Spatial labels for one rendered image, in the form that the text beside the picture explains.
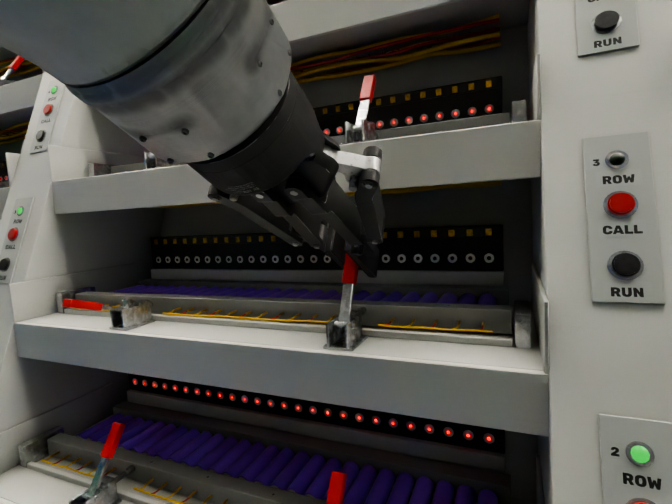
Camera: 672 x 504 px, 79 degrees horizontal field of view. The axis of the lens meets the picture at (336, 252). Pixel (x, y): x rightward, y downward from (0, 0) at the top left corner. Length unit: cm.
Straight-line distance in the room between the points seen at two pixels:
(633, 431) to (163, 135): 31
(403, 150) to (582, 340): 21
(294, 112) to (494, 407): 24
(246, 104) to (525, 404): 26
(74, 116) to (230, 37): 57
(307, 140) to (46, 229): 51
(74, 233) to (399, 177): 49
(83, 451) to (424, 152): 53
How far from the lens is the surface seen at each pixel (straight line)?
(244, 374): 40
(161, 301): 55
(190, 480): 52
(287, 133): 21
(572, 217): 34
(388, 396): 35
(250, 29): 18
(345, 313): 36
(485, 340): 37
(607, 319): 33
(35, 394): 70
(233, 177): 22
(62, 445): 67
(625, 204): 34
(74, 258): 70
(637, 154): 36
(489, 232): 49
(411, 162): 38
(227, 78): 18
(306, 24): 53
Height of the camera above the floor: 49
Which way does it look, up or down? 13 degrees up
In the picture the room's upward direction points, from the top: 5 degrees clockwise
